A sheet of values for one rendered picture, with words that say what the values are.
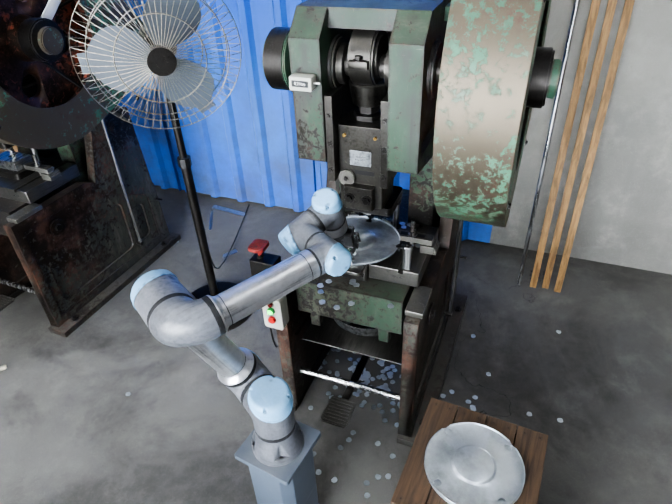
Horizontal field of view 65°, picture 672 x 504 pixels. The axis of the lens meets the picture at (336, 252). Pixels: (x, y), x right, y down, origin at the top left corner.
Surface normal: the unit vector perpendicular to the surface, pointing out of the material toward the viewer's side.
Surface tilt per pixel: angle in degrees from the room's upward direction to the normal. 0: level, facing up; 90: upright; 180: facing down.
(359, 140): 90
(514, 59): 67
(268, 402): 7
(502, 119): 86
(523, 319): 0
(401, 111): 90
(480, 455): 0
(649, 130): 90
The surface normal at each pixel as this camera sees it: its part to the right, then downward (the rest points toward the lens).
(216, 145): -0.36, 0.55
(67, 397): -0.04, -0.81
